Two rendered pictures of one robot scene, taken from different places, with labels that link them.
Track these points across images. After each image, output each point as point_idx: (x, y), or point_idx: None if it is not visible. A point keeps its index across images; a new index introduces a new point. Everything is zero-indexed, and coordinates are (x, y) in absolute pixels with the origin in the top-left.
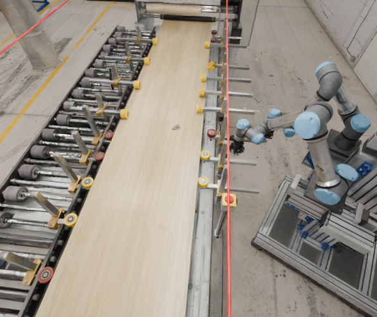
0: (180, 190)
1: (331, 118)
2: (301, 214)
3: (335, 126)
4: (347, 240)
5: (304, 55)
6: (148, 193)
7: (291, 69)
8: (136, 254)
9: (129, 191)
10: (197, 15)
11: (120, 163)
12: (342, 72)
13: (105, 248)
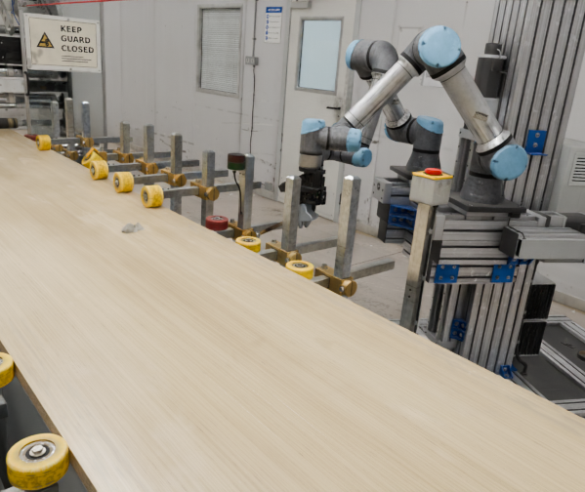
0: (278, 288)
1: (313, 254)
2: (439, 338)
3: (329, 261)
4: (561, 245)
5: (189, 198)
6: (216, 316)
7: (188, 217)
8: (350, 402)
9: (161, 331)
10: None
11: (58, 304)
12: (267, 206)
13: (257, 437)
